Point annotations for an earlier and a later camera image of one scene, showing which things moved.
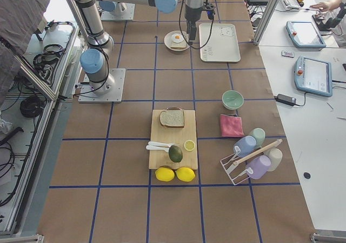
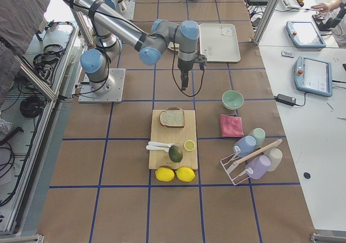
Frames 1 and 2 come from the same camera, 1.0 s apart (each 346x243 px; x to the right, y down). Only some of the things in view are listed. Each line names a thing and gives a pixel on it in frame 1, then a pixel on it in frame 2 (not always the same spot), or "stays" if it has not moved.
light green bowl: [232, 99] stays
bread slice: [172, 117] stays
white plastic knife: [154, 145] stays
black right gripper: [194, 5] -> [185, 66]
